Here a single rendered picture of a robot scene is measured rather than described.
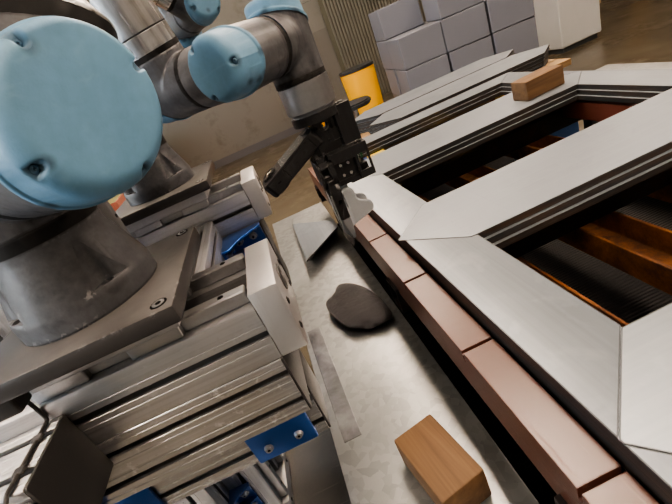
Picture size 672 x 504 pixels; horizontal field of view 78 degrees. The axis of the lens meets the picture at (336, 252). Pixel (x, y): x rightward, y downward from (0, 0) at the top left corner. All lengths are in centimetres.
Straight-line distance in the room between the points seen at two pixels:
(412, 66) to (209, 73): 356
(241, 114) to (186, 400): 688
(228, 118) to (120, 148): 696
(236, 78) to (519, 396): 44
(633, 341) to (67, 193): 48
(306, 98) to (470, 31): 364
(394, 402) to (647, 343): 36
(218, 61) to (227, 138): 683
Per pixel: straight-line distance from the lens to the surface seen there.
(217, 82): 51
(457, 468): 54
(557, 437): 44
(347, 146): 63
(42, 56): 33
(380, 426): 67
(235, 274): 54
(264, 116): 730
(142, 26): 60
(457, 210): 76
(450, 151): 112
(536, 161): 88
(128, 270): 47
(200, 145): 736
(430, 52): 407
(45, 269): 47
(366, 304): 85
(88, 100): 34
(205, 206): 93
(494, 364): 50
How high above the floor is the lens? 119
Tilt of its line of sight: 26 degrees down
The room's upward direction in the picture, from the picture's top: 24 degrees counter-clockwise
